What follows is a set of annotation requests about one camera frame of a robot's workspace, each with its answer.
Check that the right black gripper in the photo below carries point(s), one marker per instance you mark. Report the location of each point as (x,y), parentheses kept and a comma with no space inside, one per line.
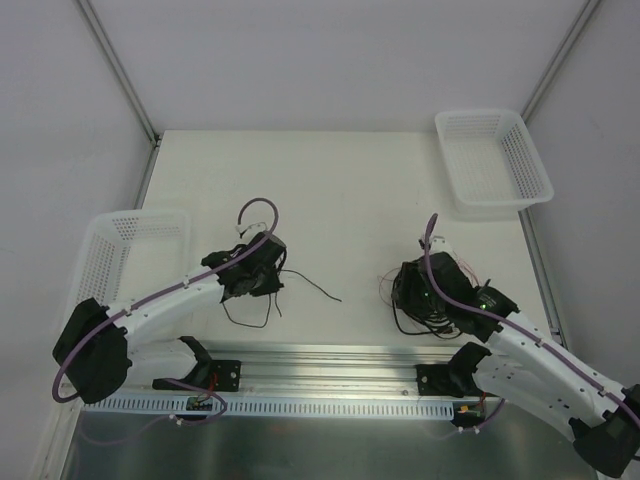
(407,293)

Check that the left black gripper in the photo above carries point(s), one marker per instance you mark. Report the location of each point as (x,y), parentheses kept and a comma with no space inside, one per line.
(261,284)

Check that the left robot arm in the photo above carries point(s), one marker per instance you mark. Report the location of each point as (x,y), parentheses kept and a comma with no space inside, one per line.
(140,320)

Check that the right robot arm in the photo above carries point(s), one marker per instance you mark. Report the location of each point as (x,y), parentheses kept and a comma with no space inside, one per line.
(509,357)

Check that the left white plastic basket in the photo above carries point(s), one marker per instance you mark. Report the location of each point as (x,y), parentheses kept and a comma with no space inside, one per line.
(128,255)

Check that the white plastic basket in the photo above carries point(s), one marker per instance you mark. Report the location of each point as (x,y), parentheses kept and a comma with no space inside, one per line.
(128,255)
(491,162)

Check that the right white plastic basket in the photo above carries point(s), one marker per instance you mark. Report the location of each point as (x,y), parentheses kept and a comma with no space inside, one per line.
(491,162)

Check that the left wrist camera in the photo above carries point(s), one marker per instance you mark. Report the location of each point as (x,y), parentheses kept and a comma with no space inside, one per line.
(247,231)

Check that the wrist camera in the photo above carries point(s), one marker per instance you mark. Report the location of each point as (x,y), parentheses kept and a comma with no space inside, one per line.
(436,244)
(247,231)

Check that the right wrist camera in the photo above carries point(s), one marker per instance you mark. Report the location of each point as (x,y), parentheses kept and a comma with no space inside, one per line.
(436,244)

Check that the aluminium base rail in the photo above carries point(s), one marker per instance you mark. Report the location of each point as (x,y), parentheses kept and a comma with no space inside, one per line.
(320,367)

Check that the white slotted cable duct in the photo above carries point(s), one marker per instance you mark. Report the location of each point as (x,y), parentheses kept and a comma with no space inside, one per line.
(249,406)

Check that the left aluminium frame post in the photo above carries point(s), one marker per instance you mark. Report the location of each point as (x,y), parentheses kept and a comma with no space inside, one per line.
(105,46)

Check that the aluminium frame post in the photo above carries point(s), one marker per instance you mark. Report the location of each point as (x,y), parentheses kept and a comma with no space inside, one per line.
(105,46)
(559,58)

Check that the right aluminium frame post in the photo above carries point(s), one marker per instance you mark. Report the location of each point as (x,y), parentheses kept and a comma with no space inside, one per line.
(559,58)

